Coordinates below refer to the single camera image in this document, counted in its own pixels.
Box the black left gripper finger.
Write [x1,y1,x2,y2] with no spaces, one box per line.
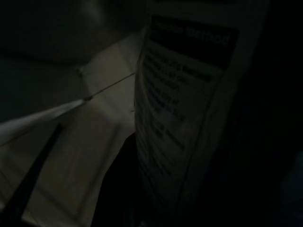
[94,133,147,227]

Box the green chicken stock pouch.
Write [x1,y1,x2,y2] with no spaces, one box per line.
[134,0,270,227]

